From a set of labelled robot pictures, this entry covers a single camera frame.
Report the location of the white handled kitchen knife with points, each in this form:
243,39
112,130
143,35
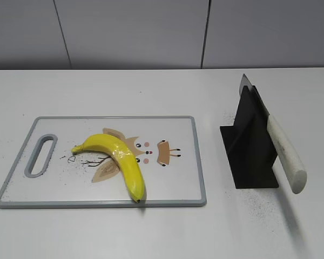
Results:
293,166

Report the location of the yellow plastic banana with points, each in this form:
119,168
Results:
124,158

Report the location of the grey rimmed white cutting board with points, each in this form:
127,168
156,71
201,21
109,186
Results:
45,174

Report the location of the black knife stand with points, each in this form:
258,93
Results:
249,148

